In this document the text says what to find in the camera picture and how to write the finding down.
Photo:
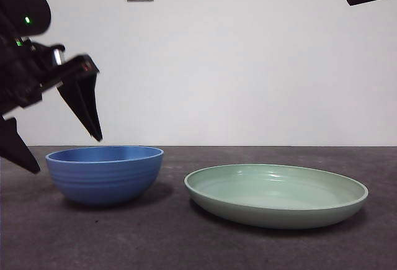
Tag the green plate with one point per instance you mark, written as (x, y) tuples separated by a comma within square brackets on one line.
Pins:
[(279, 211)]

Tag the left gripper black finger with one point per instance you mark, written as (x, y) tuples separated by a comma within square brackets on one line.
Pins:
[(15, 149), (82, 105)]

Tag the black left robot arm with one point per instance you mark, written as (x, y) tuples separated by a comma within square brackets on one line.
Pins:
[(31, 3)]

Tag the pale grey camera box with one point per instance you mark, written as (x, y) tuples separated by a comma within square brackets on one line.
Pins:
[(57, 56)]

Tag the blue bowl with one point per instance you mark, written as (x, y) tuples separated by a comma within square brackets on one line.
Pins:
[(102, 180)]

